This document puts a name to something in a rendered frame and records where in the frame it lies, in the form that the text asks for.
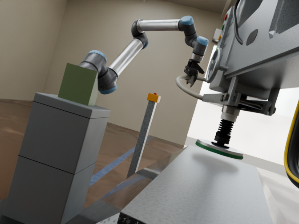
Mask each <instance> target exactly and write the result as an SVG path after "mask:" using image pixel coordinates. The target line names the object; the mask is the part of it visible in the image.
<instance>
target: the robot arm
mask: <svg viewBox="0 0 299 224"><path fill-rule="evenodd" d="M145 31H181V32H184V34H185V43H186V44H187V45H188V46H190V47H192V48H193V52H192V55H191V59H189V61H188V64H187V66H185V68H186V69H184V72H185V73H186V74H187V75H190V76H192V77H191V79H185V80H187V81H186V84H188V83H190V84H191V85H190V87H192V86H193V84H194V83H195V81H196V79H197V77H198V72H199V73H201V74H204V73H205V72H204V71H203V69H202V68H201V67H200V66H199V65H198V63H200V62H201V61H202V59H203V57H204V54H205V51H206V48H207V45H208V43H209V40H208V39H207V38H205V37H202V36H198V35H197V32H196V28H195V25H194V20H193V17H191V16H184V17H182V18H181V19H178V20H145V21H144V20H143V19H138V20H136V21H135V22H134V23H133V25H132V27H131V33H132V35H133V40H132V41H131V42H130V43H129V44H128V46H127V47H126V48H125V49H124V50H123V51H122V52H121V53H120V55H119V56H118V57H117V58H116V59H115V60H114V61H113V62H112V63H111V65H110V66H108V67H107V66H106V62H107V58H106V56H105V55H104V53H102V52H100V51H97V50H92V51H90V52H89V53H88V54H87V55H86V57H85V58H84V59H83V60H82V62H81V63H80V64H79V65H78V66H81V67H84V68H88V69H91V70H94V71H97V81H98V91H99V92H100V93H101V94H104V95H106V94H110V93H112V92H114V91H115V90H116V89H117V84H116V82H117V81H118V79H119V75H120V74H121V72H122V71H123V70H124V69H125V68H126V66H127V65H128V64H129V63H130V62H131V60H132V59H133V58H134V57H135V56H136V55H137V54H138V52H139V51H140V50H142V49H145V48H146V47H147V46H148V45H149V41H148V38H147V36H146V34H145Z"/></svg>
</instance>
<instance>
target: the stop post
mask: <svg viewBox="0 0 299 224"><path fill-rule="evenodd" d="M160 98H161V96H158V95H156V94H152V93H149V94H148V97H147V100H148V101H149V102H148V105H147V108H146V112H145V115H144V119H143V122H142V125H141V129H140V132H139V136H138V139H137V143H136V146H135V150H134V153H133V157H132V160H131V163H130V167H129V171H128V174H127V178H126V179H128V178H129V177H130V176H132V175H133V174H134V173H136V172H137V170H138V166H139V163H140V160H141V156H142V153H143V149H144V146H145V142H146V139H147V136H148V132H149V129H150V125H151V122H152V118H153V115H154V111H155V108H156V105H157V103H159V102H160Z"/></svg>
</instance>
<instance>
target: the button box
mask: <svg viewBox="0 0 299 224"><path fill-rule="evenodd" d="M233 9H234V7H231V8H230V9H229V11H228V12H227V13H226V14H228V17H227V20H226V21H224V24H225V27H224V30H223V31H221V34H222V37H221V40H220V41H218V44H217V45H219V48H222V49H223V46H224V43H225V40H226V36H227V33H228V30H229V26H230V23H231V20H232V16H233ZM221 34H220V35H221Z"/></svg>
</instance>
